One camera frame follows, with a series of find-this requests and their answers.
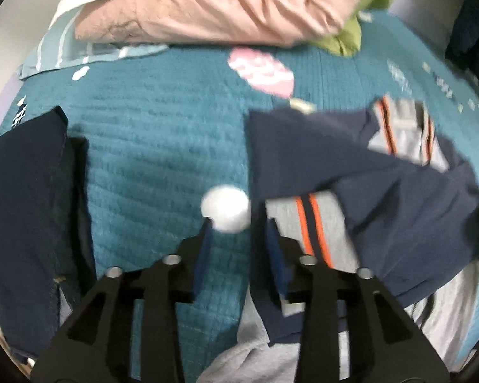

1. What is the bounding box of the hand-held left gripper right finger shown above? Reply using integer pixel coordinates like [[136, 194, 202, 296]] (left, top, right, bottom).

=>
[[265, 216, 451, 383]]

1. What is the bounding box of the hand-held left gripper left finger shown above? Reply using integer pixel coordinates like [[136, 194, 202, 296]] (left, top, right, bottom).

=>
[[31, 217, 215, 383]]

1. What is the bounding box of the navy and grey striped jacket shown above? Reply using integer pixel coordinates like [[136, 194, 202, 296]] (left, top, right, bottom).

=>
[[197, 98, 479, 383]]

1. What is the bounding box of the teal quilted bedspread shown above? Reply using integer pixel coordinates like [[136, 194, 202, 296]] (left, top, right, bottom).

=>
[[0, 10, 479, 379]]

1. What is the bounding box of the folded dark navy garment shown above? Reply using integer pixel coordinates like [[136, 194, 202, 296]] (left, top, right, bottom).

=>
[[0, 106, 98, 362]]

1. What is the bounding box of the green cloth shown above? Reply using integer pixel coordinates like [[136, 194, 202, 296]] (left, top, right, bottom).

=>
[[309, 0, 398, 57]]

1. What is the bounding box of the light blue striped pillow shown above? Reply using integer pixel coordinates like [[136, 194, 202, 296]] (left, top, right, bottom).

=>
[[16, 0, 170, 80]]

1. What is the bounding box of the pink quilt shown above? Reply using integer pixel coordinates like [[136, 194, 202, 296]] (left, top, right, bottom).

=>
[[74, 0, 374, 47]]

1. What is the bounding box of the dark blue hanging garment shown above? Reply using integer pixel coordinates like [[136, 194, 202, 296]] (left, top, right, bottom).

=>
[[444, 0, 479, 98]]

